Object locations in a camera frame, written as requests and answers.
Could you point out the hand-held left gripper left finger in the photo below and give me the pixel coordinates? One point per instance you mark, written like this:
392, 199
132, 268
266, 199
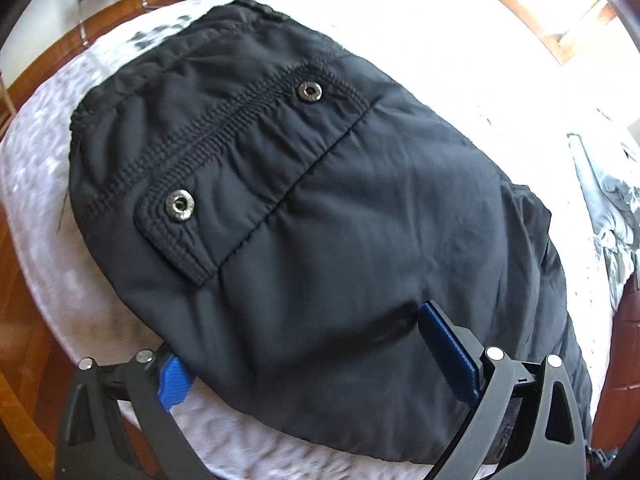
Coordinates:
176, 379

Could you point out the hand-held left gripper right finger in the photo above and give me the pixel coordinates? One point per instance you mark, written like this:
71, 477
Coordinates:
447, 342

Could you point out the black pants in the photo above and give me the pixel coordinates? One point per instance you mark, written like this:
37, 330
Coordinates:
320, 220

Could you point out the grey crumpled cloth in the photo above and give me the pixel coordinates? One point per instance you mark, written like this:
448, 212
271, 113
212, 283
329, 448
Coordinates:
607, 195

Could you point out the white blanket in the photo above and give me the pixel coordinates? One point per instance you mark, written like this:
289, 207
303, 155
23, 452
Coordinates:
450, 85

